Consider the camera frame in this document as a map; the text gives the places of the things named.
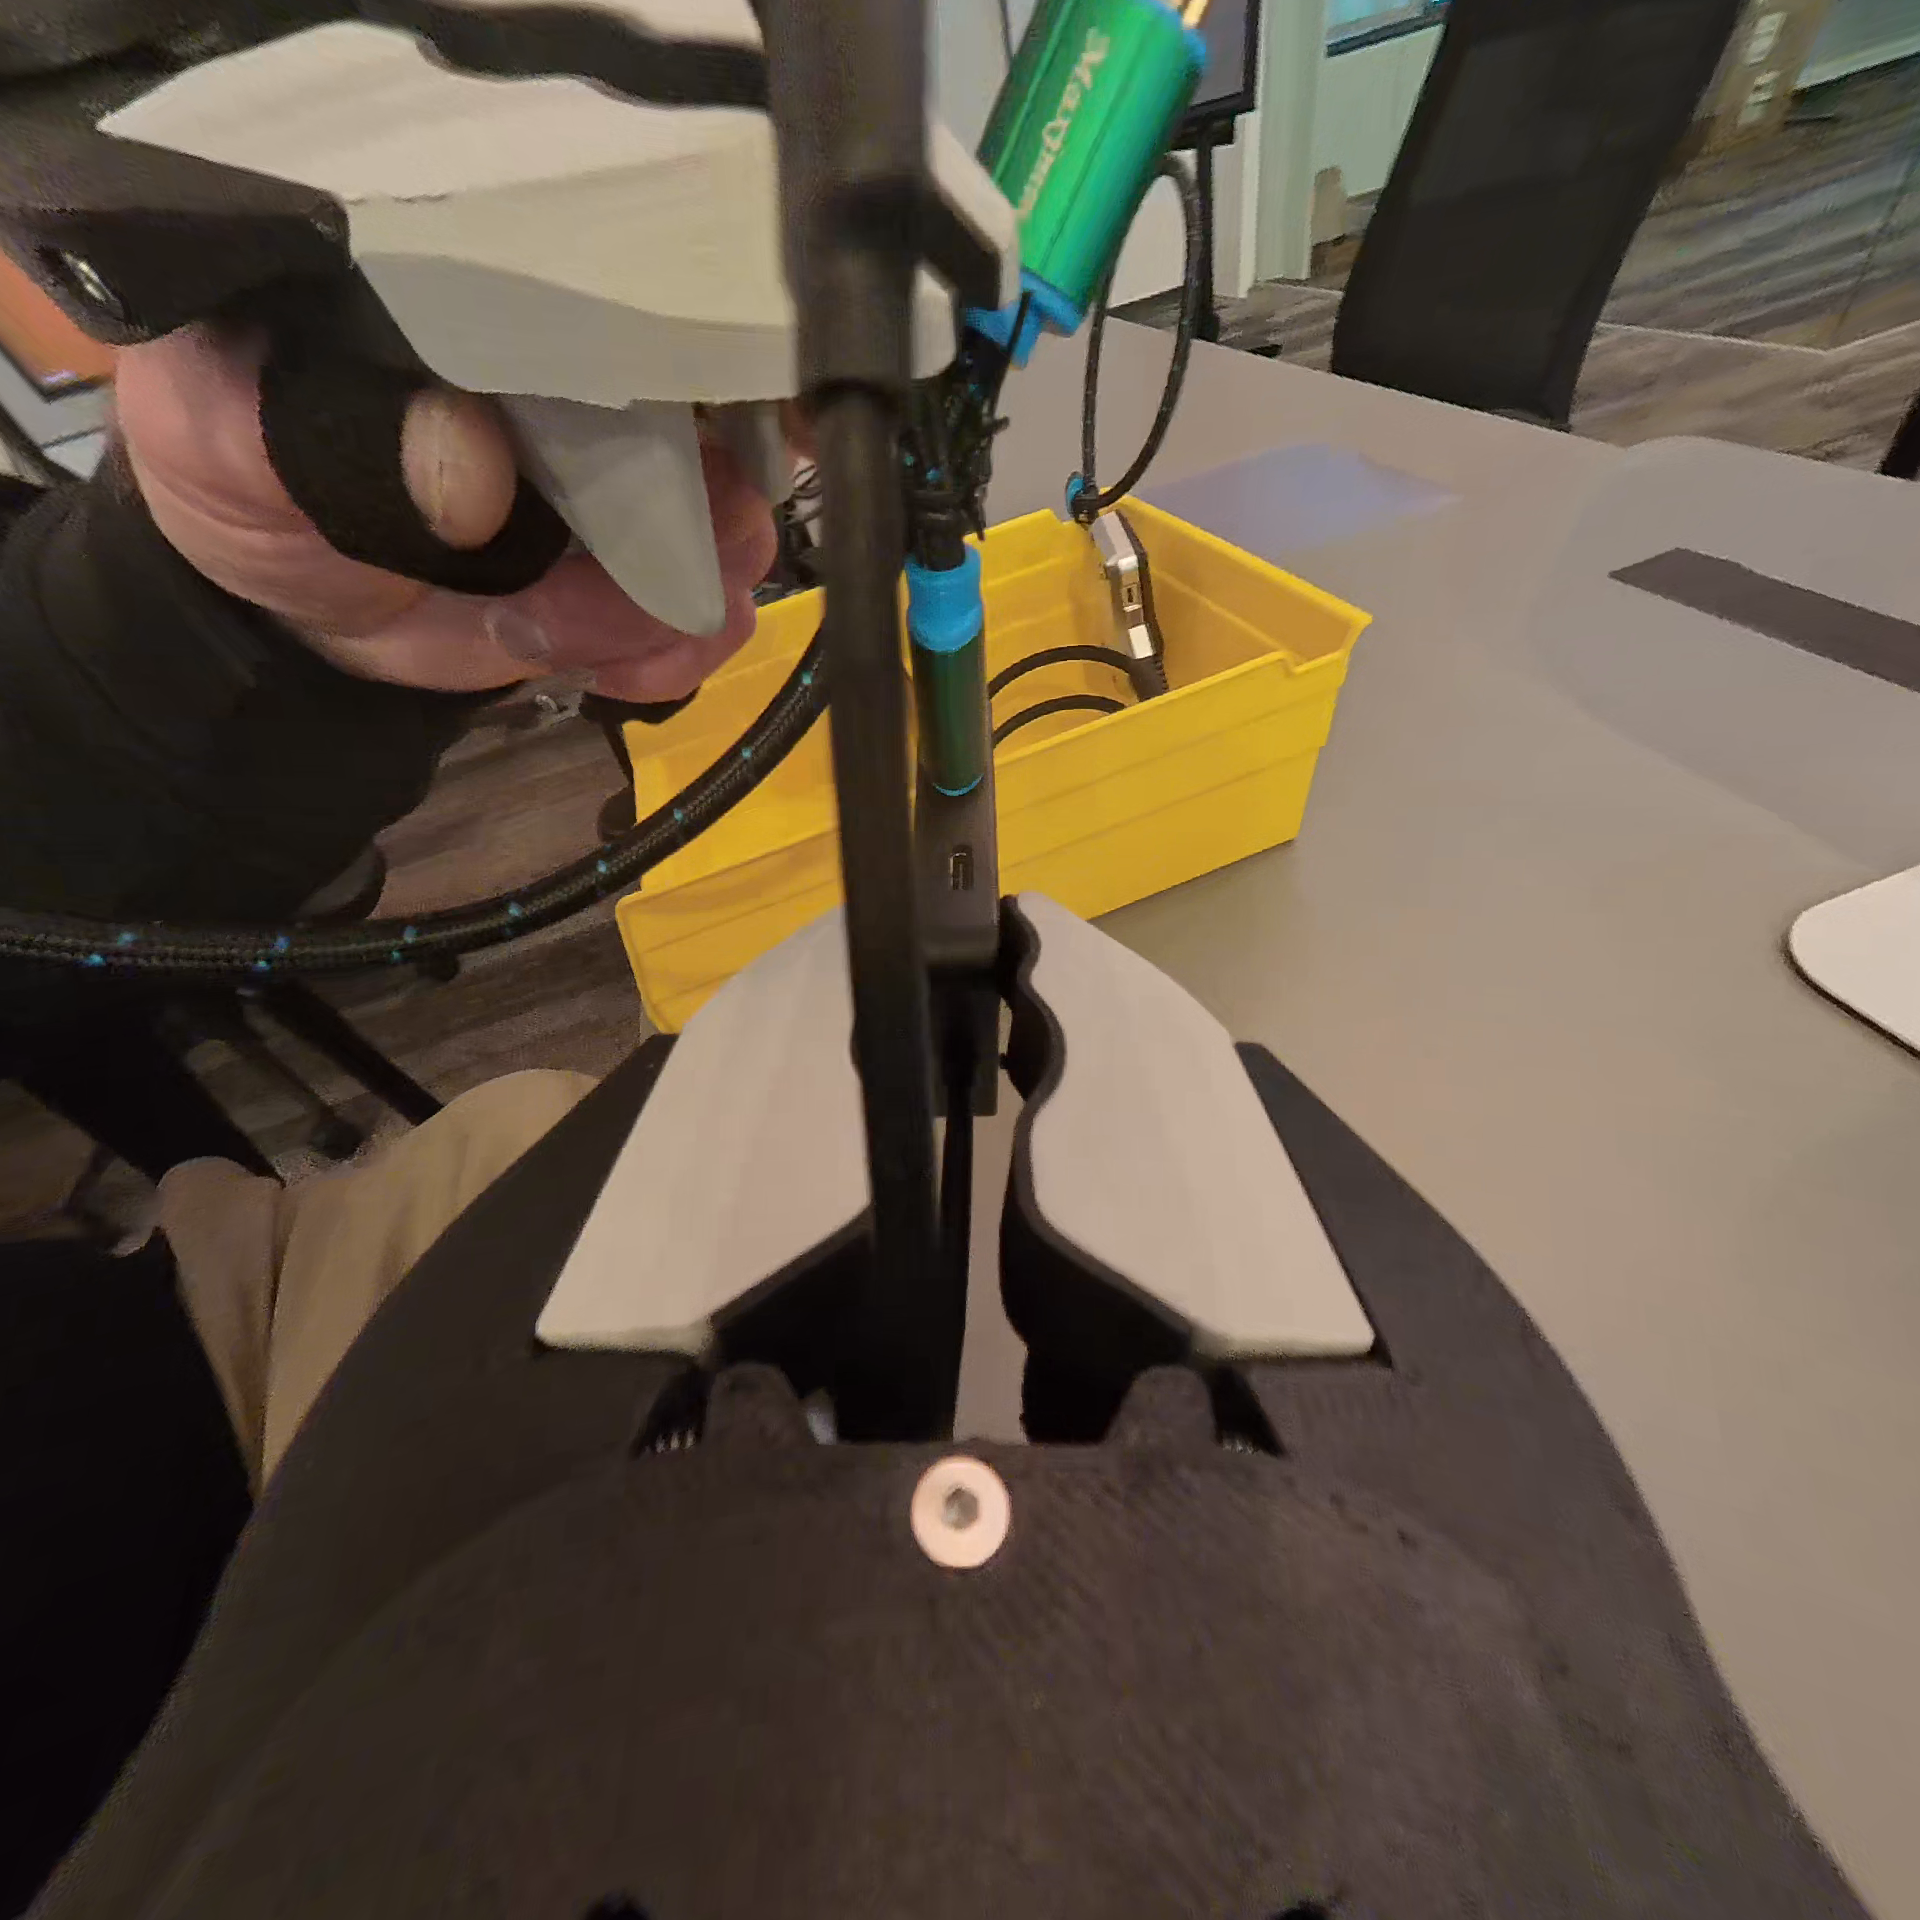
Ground dark display screen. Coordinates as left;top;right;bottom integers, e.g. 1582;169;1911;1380
1178;0;1266;153

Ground black braided cable blue flecks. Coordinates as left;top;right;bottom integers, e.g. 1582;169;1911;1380
0;590;835;984

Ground black table cable strip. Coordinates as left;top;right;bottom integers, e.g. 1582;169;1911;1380
1609;548;1920;695

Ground black office chair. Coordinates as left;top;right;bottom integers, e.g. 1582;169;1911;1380
1331;0;1751;429

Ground person's left hand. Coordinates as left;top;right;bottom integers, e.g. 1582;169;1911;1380
112;322;787;702

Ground person's left forearm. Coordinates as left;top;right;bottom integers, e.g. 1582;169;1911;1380
0;463;483;930

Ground yellow plastic bin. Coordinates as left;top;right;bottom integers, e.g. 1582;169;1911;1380
613;501;1374;1036

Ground wooden book stand white base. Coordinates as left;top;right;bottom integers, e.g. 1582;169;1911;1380
1786;868;1920;1054

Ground person's khaki trouser leg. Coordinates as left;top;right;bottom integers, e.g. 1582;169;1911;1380
150;1068;601;1494

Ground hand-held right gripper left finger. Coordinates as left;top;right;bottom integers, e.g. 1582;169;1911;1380
532;901;902;1366

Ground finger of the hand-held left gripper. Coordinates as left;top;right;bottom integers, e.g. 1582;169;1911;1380
96;22;1022;413
360;0;774;107

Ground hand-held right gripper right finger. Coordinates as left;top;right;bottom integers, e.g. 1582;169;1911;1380
998;892;1381;1370

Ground black cable silver plugs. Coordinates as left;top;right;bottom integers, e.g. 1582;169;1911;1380
982;508;1175;750

